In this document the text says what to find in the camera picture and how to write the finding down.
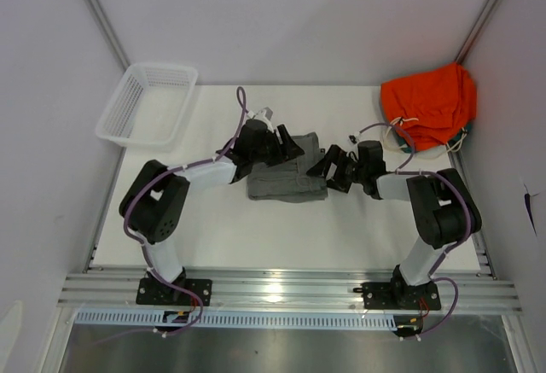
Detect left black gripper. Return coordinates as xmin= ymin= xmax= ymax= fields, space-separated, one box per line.
xmin=251 ymin=125 xmax=304 ymax=168

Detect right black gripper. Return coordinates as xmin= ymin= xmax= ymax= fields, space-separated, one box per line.
xmin=306 ymin=145 xmax=367 ymax=194

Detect grey shorts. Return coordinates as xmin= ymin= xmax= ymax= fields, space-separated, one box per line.
xmin=247 ymin=132 xmax=328 ymax=203

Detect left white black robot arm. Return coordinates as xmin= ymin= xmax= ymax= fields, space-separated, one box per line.
xmin=119 ymin=119 xmax=305 ymax=305

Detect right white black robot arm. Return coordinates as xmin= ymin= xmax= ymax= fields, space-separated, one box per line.
xmin=307 ymin=140 xmax=482 ymax=310

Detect orange shorts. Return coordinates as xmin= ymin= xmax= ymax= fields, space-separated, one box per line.
xmin=380 ymin=62 xmax=477 ymax=143

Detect teal shorts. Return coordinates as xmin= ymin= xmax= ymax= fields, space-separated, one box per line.
xmin=393 ymin=123 xmax=471 ymax=154

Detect white plastic basket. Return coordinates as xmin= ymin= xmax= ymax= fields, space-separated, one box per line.
xmin=95 ymin=62 xmax=199 ymax=150

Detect right corner aluminium profile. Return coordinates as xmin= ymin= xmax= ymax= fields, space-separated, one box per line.
xmin=454 ymin=0 xmax=502 ymax=64

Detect corner aluminium profile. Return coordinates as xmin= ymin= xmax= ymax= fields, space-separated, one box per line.
xmin=454 ymin=0 xmax=502 ymax=64
xmin=83 ymin=0 xmax=130 ymax=70

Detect left corner aluminium profile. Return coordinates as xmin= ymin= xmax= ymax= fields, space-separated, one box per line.
xmin=83 ymin=0 xmax=130 ymax=70

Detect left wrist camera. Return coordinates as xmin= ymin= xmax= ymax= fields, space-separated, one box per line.
xmin=252 ymin=107 xmax=275 ymax=131

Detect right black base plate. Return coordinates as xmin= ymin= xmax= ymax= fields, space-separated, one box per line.
xmin=352 ymin=282 xmax=441 ymax=311

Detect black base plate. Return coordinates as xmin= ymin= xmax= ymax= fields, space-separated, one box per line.
xmin=136 ymin=277 xmax=212 ymax=306
xmin=352 ymin=282 xmax=441 ymax=311

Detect slotted white cable duct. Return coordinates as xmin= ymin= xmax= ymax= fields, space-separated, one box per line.
xmin=74 ymin=308 xmax=397 ymax=331

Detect aluminium mounting rail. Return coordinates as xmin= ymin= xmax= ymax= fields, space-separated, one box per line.
xmin=57 ymin=267 xmax=522 ymax=315

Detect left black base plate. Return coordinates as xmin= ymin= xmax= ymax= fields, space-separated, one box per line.
xmin=136 ymin=277 xmax=212 ymax=306

